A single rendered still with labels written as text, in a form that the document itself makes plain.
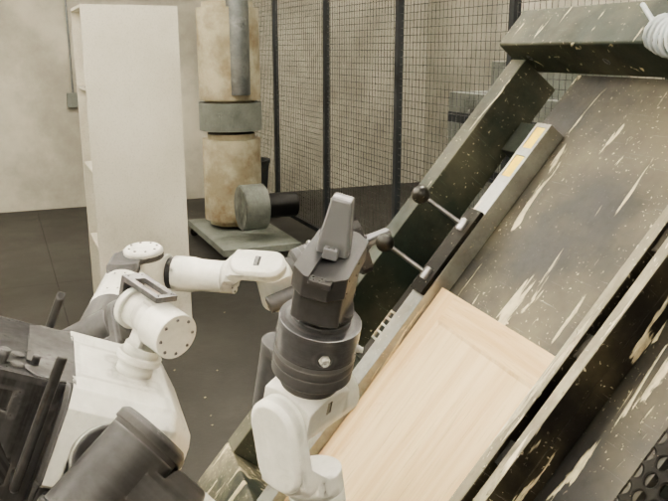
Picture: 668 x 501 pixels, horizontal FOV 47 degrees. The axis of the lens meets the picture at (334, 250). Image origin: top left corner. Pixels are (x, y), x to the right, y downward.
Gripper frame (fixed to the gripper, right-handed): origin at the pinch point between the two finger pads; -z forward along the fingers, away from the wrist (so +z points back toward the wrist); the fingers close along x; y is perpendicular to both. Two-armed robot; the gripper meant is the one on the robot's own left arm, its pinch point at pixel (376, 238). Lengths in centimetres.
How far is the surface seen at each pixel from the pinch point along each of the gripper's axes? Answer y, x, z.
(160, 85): -363, -14, -5
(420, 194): 6.3, -7.1, -9.4
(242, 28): -540, -24, -106
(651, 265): 61, -3, -18
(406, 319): 12.2, 13.7, 2.8
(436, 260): 9.9, 5.8, -7.6
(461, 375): 33.9, 16.6, 2.9
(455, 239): 10.7, 2.7, -12.3
